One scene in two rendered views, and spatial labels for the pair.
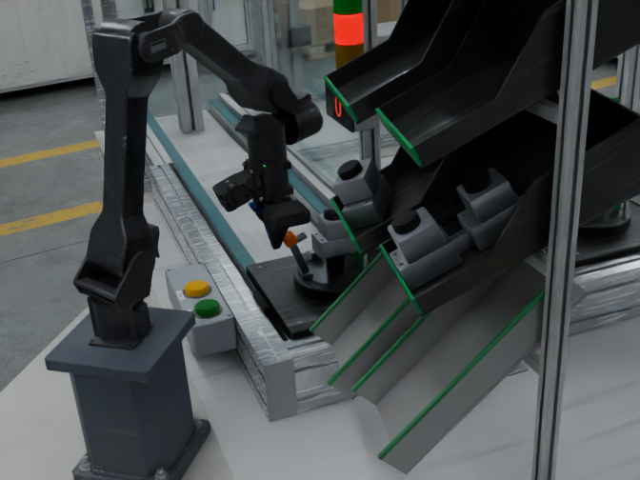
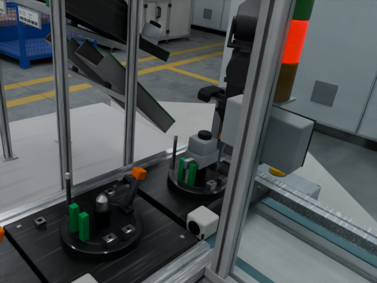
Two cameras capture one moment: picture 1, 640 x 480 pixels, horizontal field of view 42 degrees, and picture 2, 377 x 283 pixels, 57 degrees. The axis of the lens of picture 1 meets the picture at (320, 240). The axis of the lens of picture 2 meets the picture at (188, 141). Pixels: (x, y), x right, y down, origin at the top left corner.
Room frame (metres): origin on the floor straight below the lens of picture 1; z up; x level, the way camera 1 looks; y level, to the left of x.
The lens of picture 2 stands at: (1.75, -0.39, 1.40)
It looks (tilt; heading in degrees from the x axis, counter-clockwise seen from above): 27 degrees down; 149
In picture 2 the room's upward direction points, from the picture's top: 7 degrees clockwise
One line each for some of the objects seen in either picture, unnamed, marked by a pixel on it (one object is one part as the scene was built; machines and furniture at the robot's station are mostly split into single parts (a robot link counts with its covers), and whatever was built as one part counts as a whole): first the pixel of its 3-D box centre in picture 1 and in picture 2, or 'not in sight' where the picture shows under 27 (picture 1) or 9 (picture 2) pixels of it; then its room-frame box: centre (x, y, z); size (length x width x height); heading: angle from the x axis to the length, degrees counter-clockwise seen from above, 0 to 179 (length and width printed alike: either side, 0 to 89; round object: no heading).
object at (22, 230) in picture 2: not in sight; (101, 213); (1.28, -0.26, 1.01); 0.24 x 0.24 x 0.13; 19
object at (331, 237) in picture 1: (339, 230); (200, 148); (1.20, -0.03, 1.06); 0.08 x 0.04 x 0.07; 110
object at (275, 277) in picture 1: (336, 285); (197, 186); (1.20, -0.02, 0.96); 0.24 x 0.24 x 0.02; 19
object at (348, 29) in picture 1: (349, 27); not in sight; (1.42, -0.07, 1.33); 0.05 x 0.05 x 0.05
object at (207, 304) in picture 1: (207, 310); not in sight; (1.14, 0.19, 0.96); 0.04 x 0.04 x 0.02
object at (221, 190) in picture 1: (237, 188); not in sight; (1.14, 0.12, 1.17); 0.07 x 0.07 x 0.06; 21
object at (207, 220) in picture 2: not in sight; (202, 223); (1.32, -0.08, 0.97); 0.05 x 0.05 x 0.04; 19
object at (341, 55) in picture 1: (350, 56); not in sight; (1.42, -0.07, 1.28); 0.05 x 0.05 x 0.05
